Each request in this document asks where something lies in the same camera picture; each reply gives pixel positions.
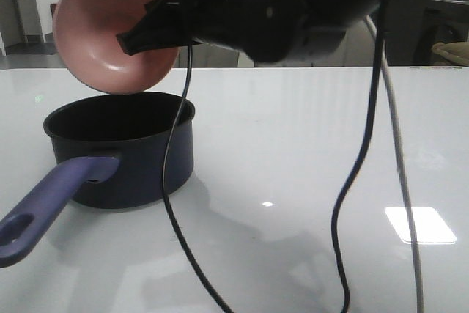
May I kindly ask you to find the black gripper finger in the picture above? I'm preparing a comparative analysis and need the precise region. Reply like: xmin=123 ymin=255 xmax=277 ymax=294
xmin=116 ymin=0 xmax=194 ymax=56

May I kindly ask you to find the pink bowl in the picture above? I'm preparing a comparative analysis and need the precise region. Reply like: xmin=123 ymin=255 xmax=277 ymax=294
xmin=53 ymin=0 xmax=179 ymax=95

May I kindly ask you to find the dark blue saucepan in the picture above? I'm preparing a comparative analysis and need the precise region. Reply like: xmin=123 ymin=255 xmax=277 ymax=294
xmin=1 ymin=92 xmax=195 ymax=267

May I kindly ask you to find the dark kitchen counter cabinet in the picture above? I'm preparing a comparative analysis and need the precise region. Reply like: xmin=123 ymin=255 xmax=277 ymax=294
xmin=385 ymin=0 xmax=468 ymax=66

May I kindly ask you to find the tan cushion at right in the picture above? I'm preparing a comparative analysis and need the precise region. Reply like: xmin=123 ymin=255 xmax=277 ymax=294
xmin=432 ymin=42 xmax=468 ymax=67

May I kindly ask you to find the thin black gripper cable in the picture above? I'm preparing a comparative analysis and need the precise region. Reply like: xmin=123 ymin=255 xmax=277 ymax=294
xmin=162 ymin=43 xmax=235 ymax=313

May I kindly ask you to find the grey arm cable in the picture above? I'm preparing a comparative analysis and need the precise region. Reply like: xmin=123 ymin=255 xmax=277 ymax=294
xmin=364 ymin=15 xmax=426 ymax=313

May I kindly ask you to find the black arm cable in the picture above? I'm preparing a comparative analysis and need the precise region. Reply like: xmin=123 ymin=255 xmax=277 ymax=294
xmin=331 ymin=0 xmax=392 ymax=313

